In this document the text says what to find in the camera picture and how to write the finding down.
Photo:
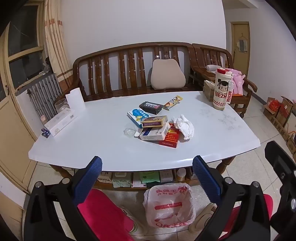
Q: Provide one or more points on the pink and white packet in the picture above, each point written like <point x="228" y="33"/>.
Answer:
<point x="137" y="180"/>

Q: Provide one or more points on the beige wooden window partition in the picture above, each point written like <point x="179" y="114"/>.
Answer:
<point x="13" y="120"/>

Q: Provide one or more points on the white top wooden table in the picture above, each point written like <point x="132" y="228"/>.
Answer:
<point x="225" y="165"/>

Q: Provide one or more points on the long white box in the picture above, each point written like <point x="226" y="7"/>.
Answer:
<point x="60" y="121"/>

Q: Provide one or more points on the beige cushion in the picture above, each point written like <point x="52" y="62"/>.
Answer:
<point x="167" y="74"/>

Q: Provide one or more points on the snack wrapper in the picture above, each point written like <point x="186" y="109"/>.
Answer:
<point x="172" y="102"/>

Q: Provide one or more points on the white and blue box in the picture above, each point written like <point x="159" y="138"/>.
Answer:
<point x="152" y="133"/>

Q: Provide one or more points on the green wipes pack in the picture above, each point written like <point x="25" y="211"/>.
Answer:
<point x="150" y="178"/>

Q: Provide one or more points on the beige curtain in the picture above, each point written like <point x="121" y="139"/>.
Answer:
<point x="55" y="34"/>

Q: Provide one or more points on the brown tissue box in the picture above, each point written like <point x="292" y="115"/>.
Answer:
<point x="208" y="90"/>

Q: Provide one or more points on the grey radiator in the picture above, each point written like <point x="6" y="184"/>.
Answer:
<point x="44" y="92"/>

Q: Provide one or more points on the white plastic trash bag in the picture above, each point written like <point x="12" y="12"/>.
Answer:
<point x="161" y="194"/>

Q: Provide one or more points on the clear plastic wrapper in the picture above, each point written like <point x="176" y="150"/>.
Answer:
<point x="129" y="132"/>

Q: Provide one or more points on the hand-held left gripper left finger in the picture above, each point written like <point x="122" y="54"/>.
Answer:
<point x="89" y="180"/>

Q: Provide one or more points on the red cigarette box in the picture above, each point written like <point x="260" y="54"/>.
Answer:
<point x="171" y="139"/>

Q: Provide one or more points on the white carton box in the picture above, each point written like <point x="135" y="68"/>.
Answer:
<point x="166" y="176"/>

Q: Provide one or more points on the baby wipes pack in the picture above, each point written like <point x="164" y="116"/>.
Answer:
<point x="121" y="182"/>

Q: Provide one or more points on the person's left slipper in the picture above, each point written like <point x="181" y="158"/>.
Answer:
<point x="138" y="228"/>

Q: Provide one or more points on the white cartoon tumbler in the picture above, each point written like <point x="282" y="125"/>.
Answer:
<point x="220" y="92"/>

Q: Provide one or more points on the cardboard box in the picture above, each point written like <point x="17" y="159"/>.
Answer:
<point x="285" y="109"/>
<point x="291" y="127"/>
<point x="268" y="114"/>
<point x="291" y="146"/>

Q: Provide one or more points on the wooden armchair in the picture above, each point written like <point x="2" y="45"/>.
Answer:
<point x="240" y="102"/>

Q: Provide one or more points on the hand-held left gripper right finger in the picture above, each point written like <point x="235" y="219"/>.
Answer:
<point x="205" y="180"/>

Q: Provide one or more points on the white paper roll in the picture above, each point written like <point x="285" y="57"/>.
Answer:
<point x="75" y="99"/>

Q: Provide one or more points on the wooden slatted bench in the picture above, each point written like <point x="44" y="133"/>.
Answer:
<point x="136" y="45"/>

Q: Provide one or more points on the crumpled white tissue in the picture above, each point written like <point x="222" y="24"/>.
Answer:
<point x="183" y="126"/>

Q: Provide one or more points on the small blue patterned object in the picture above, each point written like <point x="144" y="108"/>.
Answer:
<point x="45" y="133"/>

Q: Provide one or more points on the grey hanging cloth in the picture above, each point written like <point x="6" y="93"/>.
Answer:
<point x="242" y="45"/>

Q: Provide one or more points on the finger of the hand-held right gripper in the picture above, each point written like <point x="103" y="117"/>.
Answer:
<point x="288" y="208"/>

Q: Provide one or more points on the clear glass cup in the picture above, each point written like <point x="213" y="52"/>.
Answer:
<point x="60" y="106"/>

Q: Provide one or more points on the pink bag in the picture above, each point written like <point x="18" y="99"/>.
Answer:
<point x="238" y="81"/>

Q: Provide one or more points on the person's right leg pink pants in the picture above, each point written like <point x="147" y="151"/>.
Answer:
<point x="268" y="204"/>

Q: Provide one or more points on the white pill bottle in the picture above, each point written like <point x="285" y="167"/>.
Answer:
<point x="181" y="175"/>

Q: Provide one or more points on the gold box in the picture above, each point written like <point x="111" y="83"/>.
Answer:
<point x="154" y="121"/>

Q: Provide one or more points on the black box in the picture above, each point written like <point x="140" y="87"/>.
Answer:
<point x="150" y="107"/>

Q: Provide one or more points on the person's right slipper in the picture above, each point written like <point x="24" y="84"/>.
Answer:
<point x="201" y="220"/>

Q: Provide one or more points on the yellow door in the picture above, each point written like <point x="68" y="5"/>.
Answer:
<point x="240" y="30"/>

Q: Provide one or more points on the person's slipper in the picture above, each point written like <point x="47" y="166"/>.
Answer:
<point x="201" y="220"/>
<point x="138" y="228"/>

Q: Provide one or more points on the red plastic bag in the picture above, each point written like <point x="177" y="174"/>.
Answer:
<point x="274" y="105"/>

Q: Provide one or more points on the white cloth roll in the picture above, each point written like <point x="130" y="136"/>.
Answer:
<point x="211" y="68"/>

